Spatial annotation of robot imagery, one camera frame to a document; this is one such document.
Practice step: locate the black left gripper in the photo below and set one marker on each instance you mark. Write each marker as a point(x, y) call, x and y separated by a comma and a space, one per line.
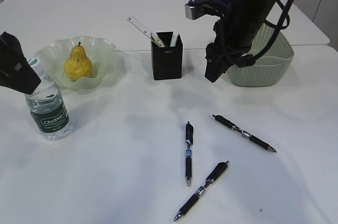
point(16, 73)

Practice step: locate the clear plastic ruler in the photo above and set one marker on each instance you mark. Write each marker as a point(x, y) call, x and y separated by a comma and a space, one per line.
point(142, 28)

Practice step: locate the green woven plastic basket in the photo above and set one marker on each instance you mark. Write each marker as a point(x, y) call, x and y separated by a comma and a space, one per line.
point(268, 69)

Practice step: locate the blue silver wrist camera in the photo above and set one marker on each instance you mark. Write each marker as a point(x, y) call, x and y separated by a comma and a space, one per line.
point(195, 9)

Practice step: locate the frosted green wavy glass plate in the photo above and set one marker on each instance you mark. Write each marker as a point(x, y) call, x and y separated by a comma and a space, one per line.
point(100, 51)

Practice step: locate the black gel pen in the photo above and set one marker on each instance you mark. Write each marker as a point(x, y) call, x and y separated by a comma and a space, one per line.
point(244, 133)
point(188, 152)
point(219, 169)

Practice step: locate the black square pen holder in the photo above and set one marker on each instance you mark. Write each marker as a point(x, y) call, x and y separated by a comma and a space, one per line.
point(167, 61)

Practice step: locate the yellow utility knife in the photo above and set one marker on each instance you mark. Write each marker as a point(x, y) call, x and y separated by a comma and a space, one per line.
point(157, 40)

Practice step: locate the yellow pear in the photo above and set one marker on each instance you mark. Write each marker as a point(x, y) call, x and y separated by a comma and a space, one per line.
point(78, 64)

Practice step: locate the clear water bottle green label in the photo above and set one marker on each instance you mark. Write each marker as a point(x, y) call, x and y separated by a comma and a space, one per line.
point(47, 107)

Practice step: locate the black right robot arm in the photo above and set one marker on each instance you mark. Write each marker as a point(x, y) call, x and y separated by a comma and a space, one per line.
point(258, 8)

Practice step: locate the black gel pen front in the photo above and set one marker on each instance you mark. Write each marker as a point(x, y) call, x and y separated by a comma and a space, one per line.
point(219, 169)

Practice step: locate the teal utility knife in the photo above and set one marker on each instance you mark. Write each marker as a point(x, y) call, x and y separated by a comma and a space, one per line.
point(174, 39)

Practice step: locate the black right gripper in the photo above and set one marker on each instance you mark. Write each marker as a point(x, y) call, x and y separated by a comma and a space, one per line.
point(233, 41)

